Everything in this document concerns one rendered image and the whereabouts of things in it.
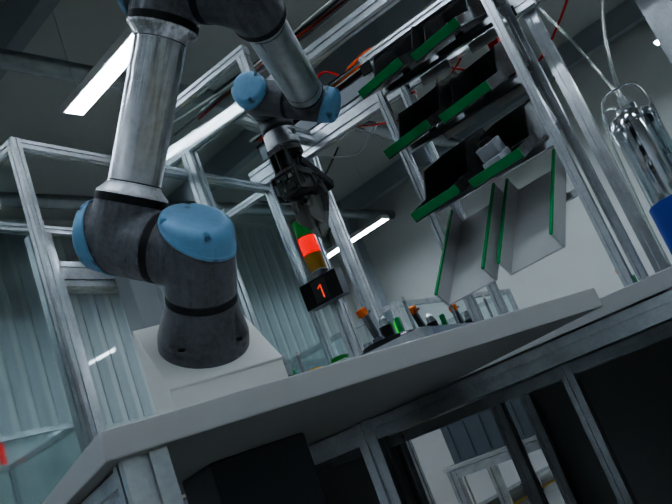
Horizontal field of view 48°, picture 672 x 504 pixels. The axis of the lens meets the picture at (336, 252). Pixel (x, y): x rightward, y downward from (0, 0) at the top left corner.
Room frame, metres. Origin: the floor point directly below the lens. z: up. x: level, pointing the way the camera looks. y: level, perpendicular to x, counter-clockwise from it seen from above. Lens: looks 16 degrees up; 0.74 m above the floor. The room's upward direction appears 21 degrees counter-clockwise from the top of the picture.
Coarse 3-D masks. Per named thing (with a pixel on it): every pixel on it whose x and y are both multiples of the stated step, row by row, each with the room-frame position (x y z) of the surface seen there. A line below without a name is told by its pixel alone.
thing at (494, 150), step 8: (488, 136) 1.47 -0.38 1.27; (496, 136) 1.48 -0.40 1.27; (480, 144) 1.47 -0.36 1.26; (488, 144) 1.46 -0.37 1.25; (496, 144) 1.47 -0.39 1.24; (504, 144) 1.49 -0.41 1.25; (480, 152) 1.48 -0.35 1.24; (488, 152) 1.47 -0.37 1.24; (496, 152) 1.47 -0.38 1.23; (504, 152) 1.48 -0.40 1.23; (488, 160) 1.49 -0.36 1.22; (496, 160) 1.47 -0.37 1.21
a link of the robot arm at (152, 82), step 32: (128, 0) 1.03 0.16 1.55; (160, 0) 1.01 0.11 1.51; (192, 0) 1.01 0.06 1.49; (160, 32) 1.03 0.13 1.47; (192, 32) 1.06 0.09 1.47; (128, 64) 1.06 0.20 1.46; (160, 64) 1.05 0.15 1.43; (128, 96) 1.06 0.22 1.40; (160, 96) 1.06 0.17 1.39; (128, 128) 1.07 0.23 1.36; (160, 128) 1.08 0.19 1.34; (128, 160) 1.08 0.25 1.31; (160, 160) 1.11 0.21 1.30; (96, 192) 1.09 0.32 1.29; (128, 192) 1.08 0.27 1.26; (160, 192) 1.13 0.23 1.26; (96, 224) 1.09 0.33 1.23; (128, 224) 1.09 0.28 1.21; (96, 256) 1.11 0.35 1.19; (128, 256) 1.09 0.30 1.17
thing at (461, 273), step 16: (496, 192) 1.62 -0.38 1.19; (496, 208) 1.59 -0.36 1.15; (448, 224) 1.67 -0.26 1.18; (464, 224) 1.71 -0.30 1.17; (480, 224) 1.65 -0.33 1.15; (496, 224) 1.57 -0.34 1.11; (448, 240) 1.65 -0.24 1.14; (464, 240) 1.67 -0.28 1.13; (480, 240) 1.62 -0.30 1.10; (496, 240) 1.55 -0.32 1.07; (448, 256) 1.63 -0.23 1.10; (464, 256) 1.63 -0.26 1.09; (480, 256) 1.58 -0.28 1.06; (496, 256) 1.52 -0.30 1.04; (448, 272) 1.61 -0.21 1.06; (464, 272) 1.60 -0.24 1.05; (480, 272) 1.55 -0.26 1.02; (496, 272) 1.50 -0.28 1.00; (448, 288) 1.59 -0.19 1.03; (464, 288) 1.56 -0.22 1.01; (480, 288) 1.52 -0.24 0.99; (448, 304) 1.57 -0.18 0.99
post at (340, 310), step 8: (248, 56) 1.97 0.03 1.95; (240, 64) 1.97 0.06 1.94; (248, 64) 1.96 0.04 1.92; (320, 240) 1.98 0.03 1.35; (320, 248) 1.96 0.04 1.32; (328, 264) 1.97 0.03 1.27; (336, 304) 1.96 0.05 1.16; (344, 304) 1.97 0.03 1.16; (336, 312) 1.97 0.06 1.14; (344, 312) 1.96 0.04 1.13; (336, 320) 1.97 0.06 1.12; (344, 320) 1.96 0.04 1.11; (352, 320) 1.98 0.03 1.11; (344, 328) 1.97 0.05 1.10; (352, 328) 1.97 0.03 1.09; (344, 336) 1.97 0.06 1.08; (352, 336) 1.96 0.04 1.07; (352, 344) 1.96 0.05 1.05; (360, 344) 1.98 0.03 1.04; (352, 352) 1.97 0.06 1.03; (360, 352) 1.96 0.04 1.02
